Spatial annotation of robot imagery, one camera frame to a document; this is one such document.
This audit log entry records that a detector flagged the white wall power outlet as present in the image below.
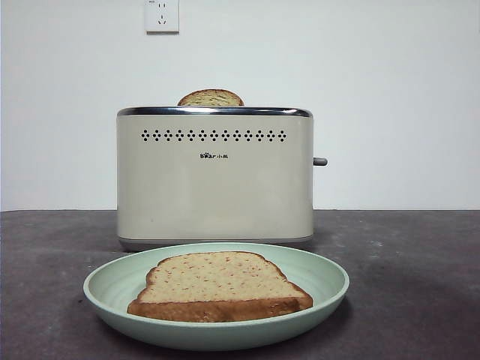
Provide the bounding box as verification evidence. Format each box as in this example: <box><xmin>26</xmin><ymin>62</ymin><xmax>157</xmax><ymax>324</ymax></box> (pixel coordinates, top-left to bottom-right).
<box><xmin>145</xmin><ymin>0</ymin><xmax>180</xmax><ymax>35</ymax></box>

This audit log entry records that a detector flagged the brown-crusted bread slice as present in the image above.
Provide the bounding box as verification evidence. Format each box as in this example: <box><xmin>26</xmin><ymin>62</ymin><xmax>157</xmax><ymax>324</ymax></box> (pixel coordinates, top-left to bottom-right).
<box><xmin>176</xmin><ymin>88</ymin><xmax>245</xmax><ymax>107</ymax></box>
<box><xmin>126</xmin><ymin>251</ymin><xmax>314</xmax><ymax>323</ymax></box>

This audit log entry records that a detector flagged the pale green round plate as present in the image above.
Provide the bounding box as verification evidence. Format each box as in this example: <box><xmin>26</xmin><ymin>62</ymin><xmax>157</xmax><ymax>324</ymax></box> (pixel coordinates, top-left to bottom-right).
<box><xmin>82</xmin><ymin>241</ymin><xmax>350</xmax><ymax>352</ymax></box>

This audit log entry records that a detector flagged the cream toaster with chrome rim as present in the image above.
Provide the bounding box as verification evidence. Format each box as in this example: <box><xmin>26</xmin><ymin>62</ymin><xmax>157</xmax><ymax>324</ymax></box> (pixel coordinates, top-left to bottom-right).
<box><xmin>115</xmin><ymin>106</ymin><xmax>314</xmax><ymax>252</ymax></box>

